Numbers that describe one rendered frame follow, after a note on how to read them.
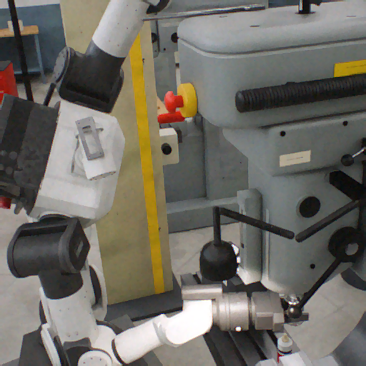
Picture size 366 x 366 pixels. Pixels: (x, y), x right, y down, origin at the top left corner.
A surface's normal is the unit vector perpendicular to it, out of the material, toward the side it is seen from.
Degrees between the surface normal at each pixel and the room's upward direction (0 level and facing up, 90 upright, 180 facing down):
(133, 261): 90
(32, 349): 0
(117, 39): 102
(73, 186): 58
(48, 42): 90
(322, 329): 0
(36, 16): 90
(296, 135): 90
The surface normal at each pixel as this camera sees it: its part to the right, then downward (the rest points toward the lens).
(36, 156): 0.39, -0.19
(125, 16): 0.07, 0.61
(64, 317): 0.05, 0.36
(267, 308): -0.05, -0.90
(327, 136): 0.29, 0.39
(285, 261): -0.38, 0.41
